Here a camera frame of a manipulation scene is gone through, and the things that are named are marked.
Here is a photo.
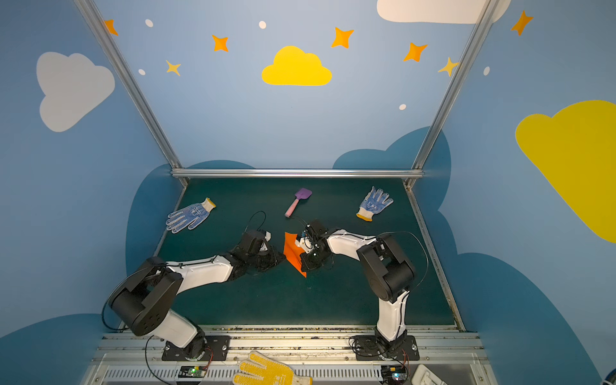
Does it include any orange square paper sheet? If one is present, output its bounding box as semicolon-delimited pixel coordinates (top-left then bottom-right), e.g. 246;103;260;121
283;233;307;277

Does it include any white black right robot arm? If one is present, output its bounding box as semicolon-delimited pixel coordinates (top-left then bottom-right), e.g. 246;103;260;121
290;221;416;360

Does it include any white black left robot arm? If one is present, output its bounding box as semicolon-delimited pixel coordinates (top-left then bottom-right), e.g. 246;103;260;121
107;230;286;361

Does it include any purple pink toy spatula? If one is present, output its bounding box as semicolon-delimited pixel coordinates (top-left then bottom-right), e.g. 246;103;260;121
285;188;312;218

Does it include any blue dotted glove left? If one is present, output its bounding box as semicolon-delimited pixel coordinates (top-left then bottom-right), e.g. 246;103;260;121
165;198;217;234

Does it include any blue dotted glove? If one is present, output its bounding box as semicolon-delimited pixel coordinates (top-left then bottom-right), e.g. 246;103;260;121
356;186;394;221
165;198;217;234

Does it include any blue dotted glove right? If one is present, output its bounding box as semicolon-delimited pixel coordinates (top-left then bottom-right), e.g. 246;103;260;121
356;186;394;221

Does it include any yellow dotted glove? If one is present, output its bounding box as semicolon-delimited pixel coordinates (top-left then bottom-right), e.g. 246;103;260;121
232;351;314;385

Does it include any left green circuit board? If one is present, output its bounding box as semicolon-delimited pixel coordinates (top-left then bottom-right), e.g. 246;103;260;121
178;366;208;379

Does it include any green circuit board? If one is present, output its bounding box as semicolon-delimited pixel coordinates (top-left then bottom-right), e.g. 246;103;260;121
380;366;408;385
178;366;208;379

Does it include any right green circuit board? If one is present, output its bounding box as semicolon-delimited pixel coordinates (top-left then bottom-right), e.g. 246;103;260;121
380;366;408;385

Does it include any white object bottom right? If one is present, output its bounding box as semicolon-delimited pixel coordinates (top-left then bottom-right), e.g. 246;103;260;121
411;364;447;385

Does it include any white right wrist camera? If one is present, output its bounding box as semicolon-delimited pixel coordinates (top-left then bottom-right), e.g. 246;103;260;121
295;233;314;253

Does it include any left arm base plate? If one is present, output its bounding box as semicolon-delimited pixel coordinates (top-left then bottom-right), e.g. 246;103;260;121
161;335;230;362

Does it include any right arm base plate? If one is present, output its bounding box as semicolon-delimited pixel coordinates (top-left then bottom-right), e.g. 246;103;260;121
349;335;420;362

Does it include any aluminium front rail base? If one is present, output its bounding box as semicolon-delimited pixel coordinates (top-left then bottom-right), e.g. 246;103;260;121
82;325;497;384

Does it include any left aluminium frame post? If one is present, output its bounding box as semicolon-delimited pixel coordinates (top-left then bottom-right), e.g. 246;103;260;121
74;0;183;170

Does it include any aluminium frame post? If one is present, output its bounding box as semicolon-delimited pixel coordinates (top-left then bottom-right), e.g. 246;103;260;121
74;0;183;170
404;0;500;192

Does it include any right aluminium frame post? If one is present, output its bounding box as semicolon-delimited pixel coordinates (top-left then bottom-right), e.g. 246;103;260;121
404;0;500;192

